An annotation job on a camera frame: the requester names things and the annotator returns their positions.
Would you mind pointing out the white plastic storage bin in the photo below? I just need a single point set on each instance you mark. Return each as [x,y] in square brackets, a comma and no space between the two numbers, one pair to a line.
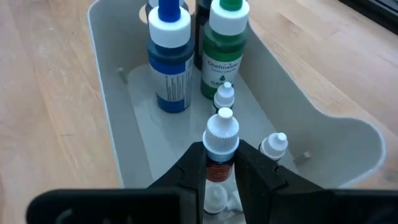
[311,140]

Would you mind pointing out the white-capped small dropper bottle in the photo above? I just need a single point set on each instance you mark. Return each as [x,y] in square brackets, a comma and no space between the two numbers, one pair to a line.
[215,197]

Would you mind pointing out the blue Chefmaster colour bottle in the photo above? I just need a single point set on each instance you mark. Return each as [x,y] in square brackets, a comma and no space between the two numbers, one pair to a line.
[171,77]

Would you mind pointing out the green small dropper bottle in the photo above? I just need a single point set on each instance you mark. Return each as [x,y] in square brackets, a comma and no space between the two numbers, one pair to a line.
[224,98]

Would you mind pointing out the green Chefmaster colour bottle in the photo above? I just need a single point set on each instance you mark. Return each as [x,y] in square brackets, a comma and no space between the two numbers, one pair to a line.
[222,46]

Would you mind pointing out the purple small dropper bottle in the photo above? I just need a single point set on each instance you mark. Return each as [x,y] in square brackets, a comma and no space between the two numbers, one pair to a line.
[273,146]

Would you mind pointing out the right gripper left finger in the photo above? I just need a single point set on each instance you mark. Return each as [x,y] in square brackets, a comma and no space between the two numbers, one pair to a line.
[186,180]

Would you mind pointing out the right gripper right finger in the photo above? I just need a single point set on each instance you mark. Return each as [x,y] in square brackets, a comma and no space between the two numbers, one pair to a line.
[258,186]

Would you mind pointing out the dark red small dropper bottle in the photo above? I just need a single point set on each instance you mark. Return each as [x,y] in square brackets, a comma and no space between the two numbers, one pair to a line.
[220,137]

